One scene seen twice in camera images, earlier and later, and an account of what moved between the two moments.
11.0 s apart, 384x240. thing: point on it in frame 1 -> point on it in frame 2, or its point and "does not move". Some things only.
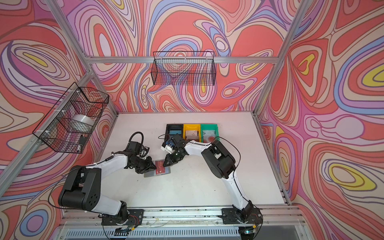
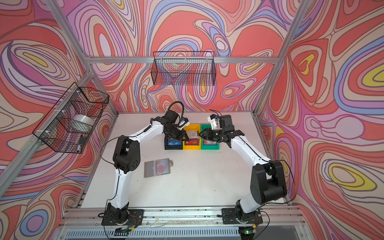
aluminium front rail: x=275 y=216 does not move
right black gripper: x=169 y=158 -> x=208 y=134
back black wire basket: x=183 y=68 does not move
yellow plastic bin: x=191 y=127 does not move
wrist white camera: x=167 y=147 -> x=214 y=120
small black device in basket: x=82 y=139 does not move
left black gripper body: x=141 y=165 -> x=176 y=133
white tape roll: x=84 y=118 does not move
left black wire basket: x=68 y=126 does not move
